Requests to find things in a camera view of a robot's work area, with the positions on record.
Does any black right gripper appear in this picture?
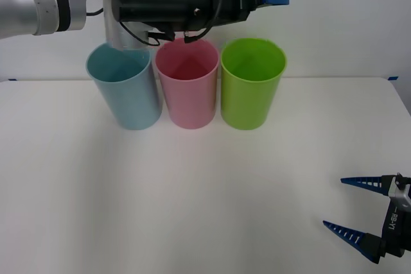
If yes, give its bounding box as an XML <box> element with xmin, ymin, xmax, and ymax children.
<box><xmin>323</xmin><ymin>175</ymin><xmax>411</xmax><ymax>264</ymax></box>

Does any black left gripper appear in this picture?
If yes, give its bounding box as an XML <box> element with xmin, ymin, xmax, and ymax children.
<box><xmin>222</xmin><ymin>0</ymin><xmax>290</xmax><ymax>26</ymax></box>

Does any green plastic bin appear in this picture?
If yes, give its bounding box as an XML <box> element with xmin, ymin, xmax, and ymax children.
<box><xmin>220</xmin><ymin>37</ymin><xmax>288</xmax><ymax>132</ymax></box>

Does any pink plastic bin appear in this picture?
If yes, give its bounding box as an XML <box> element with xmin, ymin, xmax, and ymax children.
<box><xmin>155</xmin><ymin>37</ymin><xmax>220</xmax><ymax>130</ymax></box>

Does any pale blue plastic bin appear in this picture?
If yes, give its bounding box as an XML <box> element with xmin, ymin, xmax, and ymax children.
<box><xmin>85</xmin><ymin>42</ymin><xmax>163</xmax><ymax>132</ymax></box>

